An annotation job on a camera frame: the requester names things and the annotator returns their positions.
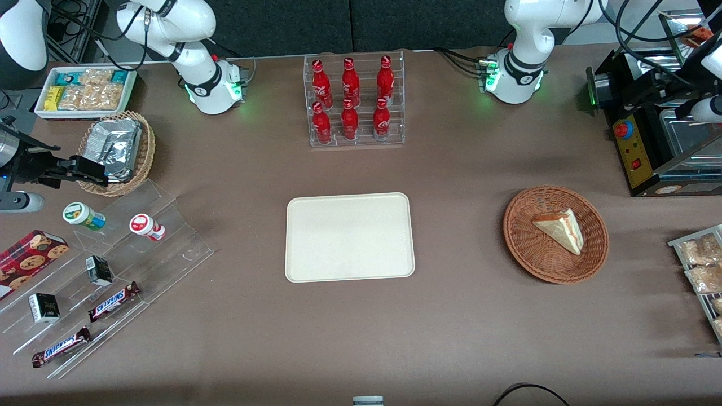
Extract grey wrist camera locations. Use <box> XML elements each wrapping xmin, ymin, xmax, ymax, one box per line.
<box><xmin>0</xmin><ymin>191</ymin><xmax>45</xmax><ymax>213</ymax></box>
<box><xmin>692</xmin><ymin>95</ymin><xmax>722</xmax><ymax>123</ymax></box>

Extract Snickers chocolate bar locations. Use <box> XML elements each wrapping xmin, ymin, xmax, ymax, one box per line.
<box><xmin>87</xmin><ymin>281</ymin><xmax>142</xmax><ymax>323</ymax></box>
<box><xmin>31</xmin><ymin>326</ymin><xmax>93</xmax><ymax>369</ymax></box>

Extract clear acrylic step display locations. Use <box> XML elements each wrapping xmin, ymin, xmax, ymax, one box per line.
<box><xmin>0</xmin><ymin>179</ymin><xmax>215</xmax><ymax>380</ymax></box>

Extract triangular sandwich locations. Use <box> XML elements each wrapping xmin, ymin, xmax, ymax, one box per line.
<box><xmin>532</xmin><ymin>208</ymin><xmax>584</xmax><ymax>256</ymax></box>

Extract clear pastry packet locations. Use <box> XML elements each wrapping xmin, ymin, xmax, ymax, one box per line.
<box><xmin>684</xmin><ymin>264</ymin><xmax>722</xmax><ymax>294</ymax></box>
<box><xmin>679</xmin><ymin>234</ymin><xmax>722</xmax><ymax>267</ymax></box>

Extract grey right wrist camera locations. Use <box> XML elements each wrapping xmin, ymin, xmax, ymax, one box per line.
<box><xmin>0</xmin><ymin>191</ymin><xmax>45</xmax><ymax>213</ymax></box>

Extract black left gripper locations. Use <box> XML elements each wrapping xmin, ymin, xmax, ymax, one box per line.
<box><xmin>617</xmin><ymin>67</ymin><xmax>707</xmax><ymax>119</ymax></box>

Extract white snack bin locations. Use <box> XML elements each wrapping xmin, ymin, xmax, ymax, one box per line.
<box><xmin>33</xmin><ymin>66</ymin><xmax>138</xmax><ymax>121</ymax></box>

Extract black food warmer machine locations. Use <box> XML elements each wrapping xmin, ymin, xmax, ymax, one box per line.
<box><xmin>585</xmin><ymin>8</ymin><xmax>722</xmax><ymax>197</ymax></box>

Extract black cable loop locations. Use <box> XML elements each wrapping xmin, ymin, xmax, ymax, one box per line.
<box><xmin>492</xmin><ymin>383</ymin><xmax>571</xmax><ymax>406</ymax></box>

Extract cream plastic tray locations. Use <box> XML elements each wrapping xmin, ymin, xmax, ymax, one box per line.
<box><xmin>284</xmin><ymin>192</ymin><xmax>416</xmax><ymax>283</ymax></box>

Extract red cookie box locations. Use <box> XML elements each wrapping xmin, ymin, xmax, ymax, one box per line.
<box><xmin>0</xmin><ymin>230</ymin><xmax>71</xmax><ymax>301</ymax></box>

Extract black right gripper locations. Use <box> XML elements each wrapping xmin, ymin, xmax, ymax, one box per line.
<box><xmin>8</xmin><ymin>131</ymin><xmax>109</xmax><ymax>189</ymax></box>

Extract red cola bottle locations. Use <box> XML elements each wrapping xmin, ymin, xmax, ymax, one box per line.
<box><xmin>376</xmin><ymin>55</ymin><xmax>396</xmax><ymax>107</ymax></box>
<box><xmin>341</xmin><ymin>57</ymin><xmax>362</xmax><ymax>108</ymax></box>
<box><xmin>372</xmin><ymin>97</ymin><xmax>392</xmax><ymax>141</ymax></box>
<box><xmin>341</xmin><ymin>99</ymin><xmax>360</xmax><ymax>142</ymax></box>
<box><xmin>311</xmin><ymin>59</ymin><xmax>334</xmax><ymax>110</ymax></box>
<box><xmin>312</xmin><ymin>101</ymin><xmax>333</xmax><ymax>145</ymax></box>

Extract tray of snack bags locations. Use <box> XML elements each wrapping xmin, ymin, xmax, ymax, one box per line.
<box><xmin>668</xmin><ymin>224</ymin><xmax>722</xmax><ymax>345</ymax></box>

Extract green lid cup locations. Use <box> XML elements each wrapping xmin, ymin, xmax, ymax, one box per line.
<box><xmin>62</xmin><ymin>201</ymin><xmax>107</xmax><ymax>232</ymax></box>

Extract large brown wicker basket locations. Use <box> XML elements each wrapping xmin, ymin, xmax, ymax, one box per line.
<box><xmin>503</xmin><ymin>185</ymin><xmax>610</xmax><ymax>285</ymax></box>

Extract silver foil packet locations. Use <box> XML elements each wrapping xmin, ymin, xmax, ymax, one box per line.
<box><xmin>84</xmin><ymin>118</ymin><xmax>143</xmax><ymax>183</ymax></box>

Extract red lid cup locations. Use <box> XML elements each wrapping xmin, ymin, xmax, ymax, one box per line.
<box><xmin>129</xmin><ymin>213</ymin><xmax>166</xmax><ymax>242</ymax></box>

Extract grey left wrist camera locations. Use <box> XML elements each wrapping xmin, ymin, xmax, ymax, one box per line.
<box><xmin>692</xmin><ymin>95</ymin><xmax>722</xmax><ymax>123</ymax></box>

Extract small black carton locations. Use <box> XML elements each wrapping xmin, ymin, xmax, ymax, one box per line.
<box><xmin>85</xmin><ymin>255</ymin><xmax>114</xmax><ymax>287</ymax></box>
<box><xmin>28</xmin><ymin>293</ymin><xmax>61</xmax><ymax>324</ymax></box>

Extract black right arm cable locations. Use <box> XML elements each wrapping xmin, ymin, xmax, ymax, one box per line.
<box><xmin>51</xmin><ymin>0</ymin><xmax>150</xmax><ymax>71</ymax></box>

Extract clear nut packet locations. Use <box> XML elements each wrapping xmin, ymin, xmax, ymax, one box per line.
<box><xmin>85</xmin><ymin>83</ymin><xmax>125</xmax><ymax>111</ymax></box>
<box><xmin>79</xmin><ymin>69</ymin><xmax>114</xmax><ymax>87</ymax></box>
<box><xmin>58</xmin><ymin>85</ymin><xmax>86</xmax><ymax>111</ymax></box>

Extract small tan wicker basket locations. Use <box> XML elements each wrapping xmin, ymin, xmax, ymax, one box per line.
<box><xmin>77</xmin><ymin>111</ymin><xmax>156</xmax><ymax>197</ymax></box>

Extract clear acrylic bottle rack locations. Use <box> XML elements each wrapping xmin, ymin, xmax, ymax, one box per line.
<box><xmin>303</xmin><ymin>50</ymin><xmax>406</xmax><ymax>149</ymax></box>

